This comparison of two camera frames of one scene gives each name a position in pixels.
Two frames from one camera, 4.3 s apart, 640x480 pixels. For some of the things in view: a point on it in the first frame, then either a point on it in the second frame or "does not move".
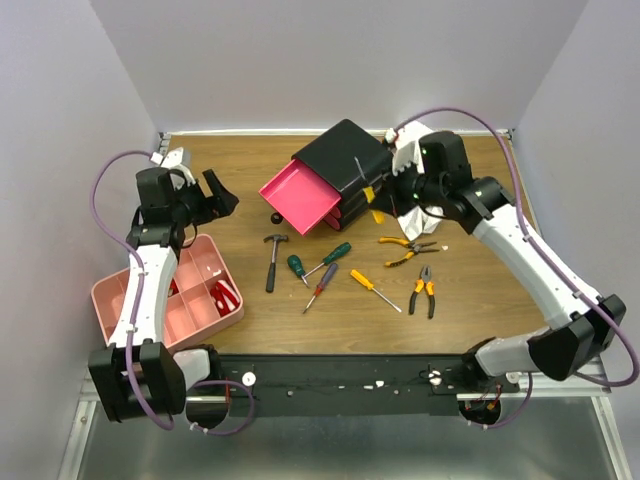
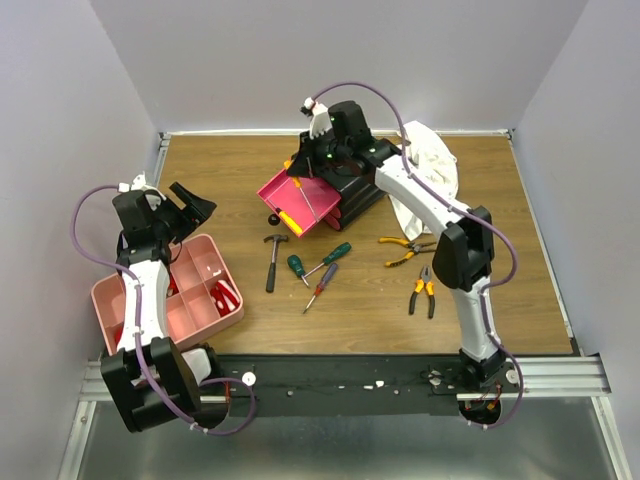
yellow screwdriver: [367, 283] to [297, 182]
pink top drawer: [300, 195] does not move
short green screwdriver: [295, 262] does not move
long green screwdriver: [338, 252] does not move
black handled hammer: [271, 269] does not move
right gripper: [396, 182] to [310, 157]
